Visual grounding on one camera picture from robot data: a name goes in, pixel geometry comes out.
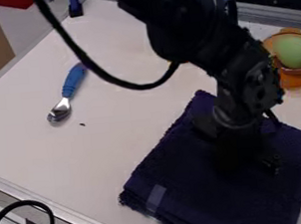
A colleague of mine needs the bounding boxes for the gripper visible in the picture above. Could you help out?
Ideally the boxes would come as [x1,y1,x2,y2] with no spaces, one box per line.
[186,55,294,181]

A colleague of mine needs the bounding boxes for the orange cup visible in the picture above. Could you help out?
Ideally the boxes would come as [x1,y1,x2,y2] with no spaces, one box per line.
[260,26,301,92]

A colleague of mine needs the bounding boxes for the green toy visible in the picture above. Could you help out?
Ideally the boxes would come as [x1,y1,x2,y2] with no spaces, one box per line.
[269,33,301,72]

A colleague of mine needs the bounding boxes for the dark blue cloth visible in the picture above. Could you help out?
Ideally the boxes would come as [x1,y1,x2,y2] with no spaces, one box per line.
[108,80,301,224]

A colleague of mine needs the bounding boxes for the blue clamp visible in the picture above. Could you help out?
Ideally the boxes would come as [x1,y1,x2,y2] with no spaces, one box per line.
[66,0,86,19]

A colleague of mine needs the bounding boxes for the red box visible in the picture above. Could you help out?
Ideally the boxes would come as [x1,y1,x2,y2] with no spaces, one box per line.
[0,0,37,12]

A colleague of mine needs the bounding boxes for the blue handled silver spoon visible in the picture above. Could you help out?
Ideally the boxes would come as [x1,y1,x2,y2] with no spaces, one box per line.
[40,61,94,125]

